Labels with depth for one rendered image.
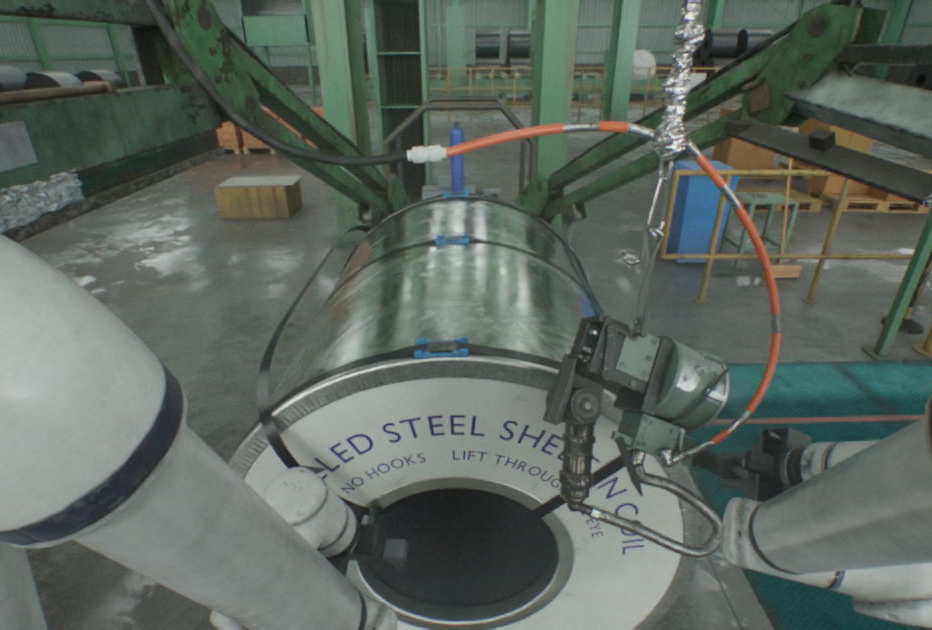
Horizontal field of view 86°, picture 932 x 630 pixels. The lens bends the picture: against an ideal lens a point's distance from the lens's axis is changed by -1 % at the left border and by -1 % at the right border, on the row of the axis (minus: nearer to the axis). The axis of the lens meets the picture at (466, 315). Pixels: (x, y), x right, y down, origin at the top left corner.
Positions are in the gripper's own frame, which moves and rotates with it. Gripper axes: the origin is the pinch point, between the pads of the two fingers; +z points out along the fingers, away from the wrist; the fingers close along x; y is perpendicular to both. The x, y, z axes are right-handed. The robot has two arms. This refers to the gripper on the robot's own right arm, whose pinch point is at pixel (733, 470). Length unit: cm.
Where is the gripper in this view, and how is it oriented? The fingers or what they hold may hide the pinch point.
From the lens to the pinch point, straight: 107.7
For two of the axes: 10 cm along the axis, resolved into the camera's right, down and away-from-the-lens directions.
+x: -3.0, 8.9, -3.4
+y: -9.1, -3.8, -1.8
